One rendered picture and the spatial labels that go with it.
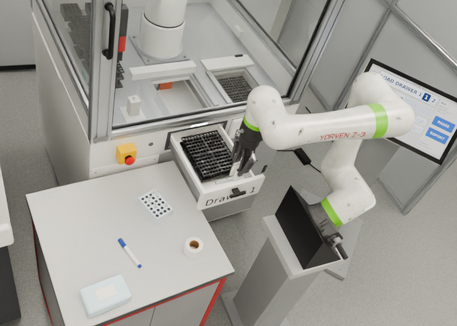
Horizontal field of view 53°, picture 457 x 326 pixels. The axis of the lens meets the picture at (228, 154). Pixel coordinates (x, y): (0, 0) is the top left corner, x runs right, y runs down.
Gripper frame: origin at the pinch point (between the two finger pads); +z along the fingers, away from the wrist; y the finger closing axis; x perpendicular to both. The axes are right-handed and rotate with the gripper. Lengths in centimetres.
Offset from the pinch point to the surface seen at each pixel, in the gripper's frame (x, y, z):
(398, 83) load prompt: 96, -17, -13
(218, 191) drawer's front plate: -4.1, -0.9, 11.8
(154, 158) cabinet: -15.2, -34.5, 25.9
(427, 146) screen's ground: 100, 11, 3
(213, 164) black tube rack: 1.4, -15.5, 13.9
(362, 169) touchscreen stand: 97, -7, 40
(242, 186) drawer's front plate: 7.3, -0.9, 13.2
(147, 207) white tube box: -28.7, -9.7, 23.7
